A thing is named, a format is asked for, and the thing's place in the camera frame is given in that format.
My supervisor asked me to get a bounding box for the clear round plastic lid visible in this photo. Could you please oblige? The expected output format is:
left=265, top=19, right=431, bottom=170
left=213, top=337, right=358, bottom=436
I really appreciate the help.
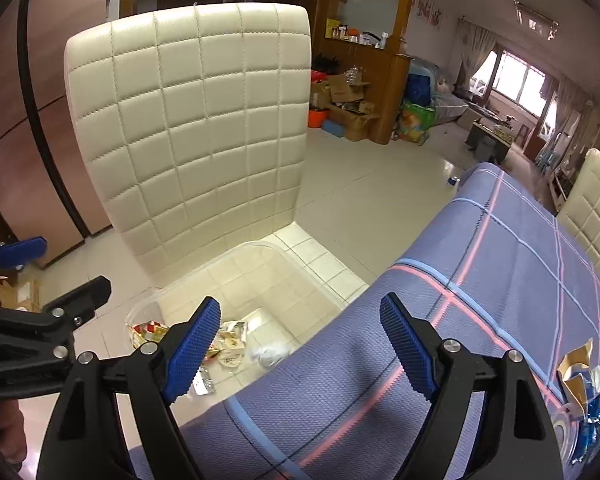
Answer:
left=550, top=406, right=577, bottom=466

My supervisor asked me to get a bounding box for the blue foil snack wrapper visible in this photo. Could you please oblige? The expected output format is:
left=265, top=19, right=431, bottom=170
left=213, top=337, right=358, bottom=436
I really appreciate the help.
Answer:
left=570, top=393, right=600, bottom=465

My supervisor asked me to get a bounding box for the blue gold torn carton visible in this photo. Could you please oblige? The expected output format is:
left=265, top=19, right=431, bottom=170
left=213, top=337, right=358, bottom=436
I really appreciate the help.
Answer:
left=557, top=338, right=600, bottom=420

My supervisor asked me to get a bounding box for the red gold foil wrapper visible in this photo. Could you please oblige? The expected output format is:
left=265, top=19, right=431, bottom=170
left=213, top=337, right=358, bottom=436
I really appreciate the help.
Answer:
left=126, top=321, right=169, bottom=349

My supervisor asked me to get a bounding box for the white green paper carton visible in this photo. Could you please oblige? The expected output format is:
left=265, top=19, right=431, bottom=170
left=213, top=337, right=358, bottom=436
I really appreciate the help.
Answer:
left=206, top=321, right=248, bottom=370

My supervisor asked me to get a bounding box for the clear plastic trash bin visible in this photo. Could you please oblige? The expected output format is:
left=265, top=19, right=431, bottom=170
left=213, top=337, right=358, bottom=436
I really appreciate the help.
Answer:
left=125, top=238, right=366, bottom=406

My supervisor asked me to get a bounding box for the left hand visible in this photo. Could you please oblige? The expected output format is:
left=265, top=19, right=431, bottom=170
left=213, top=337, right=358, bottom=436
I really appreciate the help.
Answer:
left=0, top=400, right=28, bottom=465

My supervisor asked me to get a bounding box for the blue plaid tablecloth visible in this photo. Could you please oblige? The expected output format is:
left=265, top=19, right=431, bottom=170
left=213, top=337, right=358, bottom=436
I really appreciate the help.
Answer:
left=181, top=164, right=600, bottom=479

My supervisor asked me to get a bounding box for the cream chair near left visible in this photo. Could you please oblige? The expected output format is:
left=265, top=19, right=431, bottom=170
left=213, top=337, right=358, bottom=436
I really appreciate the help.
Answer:
left=62, top=1, right=372, bottom=311

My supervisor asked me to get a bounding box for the cream chair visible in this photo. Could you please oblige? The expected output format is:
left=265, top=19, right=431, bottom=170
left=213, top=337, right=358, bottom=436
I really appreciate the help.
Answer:
left=62, top=1, right=372, bottom=311
left=557, top=148, right=600, bottom=277

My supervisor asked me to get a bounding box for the cream chair far centre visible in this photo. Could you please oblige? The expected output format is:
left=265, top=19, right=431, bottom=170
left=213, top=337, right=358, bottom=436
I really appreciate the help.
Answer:
left=557, top=148, right=600, bottom=277

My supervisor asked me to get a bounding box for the dark coffee table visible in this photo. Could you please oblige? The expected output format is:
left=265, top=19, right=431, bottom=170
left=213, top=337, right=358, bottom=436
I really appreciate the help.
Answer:
left=465, top=120, right=514, bottom=166

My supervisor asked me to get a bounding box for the orange bucket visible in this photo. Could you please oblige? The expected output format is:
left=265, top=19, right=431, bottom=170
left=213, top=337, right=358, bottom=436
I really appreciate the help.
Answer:
left=308, top=108, right=329, bottom=129

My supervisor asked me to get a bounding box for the green printed bag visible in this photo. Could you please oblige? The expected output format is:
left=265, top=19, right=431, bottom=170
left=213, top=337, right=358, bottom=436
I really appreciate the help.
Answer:
left=394, top=100, right=436, bottom=145

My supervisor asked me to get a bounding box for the pile of cardboard boxes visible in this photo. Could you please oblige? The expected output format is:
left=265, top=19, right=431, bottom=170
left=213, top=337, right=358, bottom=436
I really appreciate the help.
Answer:
left=310, top=66, right=378, bottom=142

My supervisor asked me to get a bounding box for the grey sofa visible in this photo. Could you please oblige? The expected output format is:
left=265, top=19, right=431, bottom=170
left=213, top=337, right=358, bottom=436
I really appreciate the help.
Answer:
left=410, top=58, right=468, bottom=126

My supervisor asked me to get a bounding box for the wooden divider cabinet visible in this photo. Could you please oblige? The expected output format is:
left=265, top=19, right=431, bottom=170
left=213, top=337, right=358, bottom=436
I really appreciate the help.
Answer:
left=312, top=0, right=414, bottom=144

